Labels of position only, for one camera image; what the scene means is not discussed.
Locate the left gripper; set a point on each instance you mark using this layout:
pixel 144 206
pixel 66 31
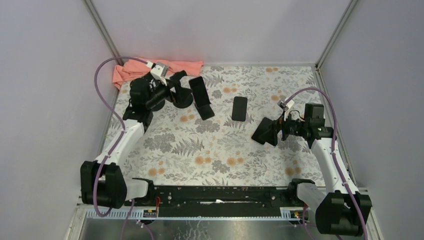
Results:
pixel 172 92

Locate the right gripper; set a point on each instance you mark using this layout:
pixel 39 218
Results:
pixel 280 124

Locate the black round-base stand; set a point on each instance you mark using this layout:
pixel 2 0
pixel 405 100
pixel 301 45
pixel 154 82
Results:
pixel 158 106
pixel 181 96

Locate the purple phone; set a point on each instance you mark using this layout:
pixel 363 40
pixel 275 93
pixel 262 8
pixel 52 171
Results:
pixel 199 92

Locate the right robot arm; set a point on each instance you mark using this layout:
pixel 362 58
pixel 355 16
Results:
pixel 342 210

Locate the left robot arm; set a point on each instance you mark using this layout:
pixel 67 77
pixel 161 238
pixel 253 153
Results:
pixel 102 181

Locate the black phone right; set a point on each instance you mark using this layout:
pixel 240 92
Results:
pixel 257 135

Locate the black phone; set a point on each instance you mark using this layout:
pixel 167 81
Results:
pixel 239 108
pixel 257 135

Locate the black phone centre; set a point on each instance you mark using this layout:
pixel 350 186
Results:
pixel 239 108

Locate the pink cloth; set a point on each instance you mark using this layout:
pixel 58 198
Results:
pixel 134 69

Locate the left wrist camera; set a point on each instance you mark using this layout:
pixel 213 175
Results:
pixel 158 71

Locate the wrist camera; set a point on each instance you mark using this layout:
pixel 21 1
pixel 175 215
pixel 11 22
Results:
pixel 286 106
pixel 158 71

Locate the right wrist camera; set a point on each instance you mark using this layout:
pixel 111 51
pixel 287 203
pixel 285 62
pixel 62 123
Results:
pixel 286 106

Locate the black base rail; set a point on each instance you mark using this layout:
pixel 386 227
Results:
pixel 219 209

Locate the aluminium frame profile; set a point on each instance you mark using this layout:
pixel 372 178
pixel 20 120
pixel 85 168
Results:
pixel 291 196

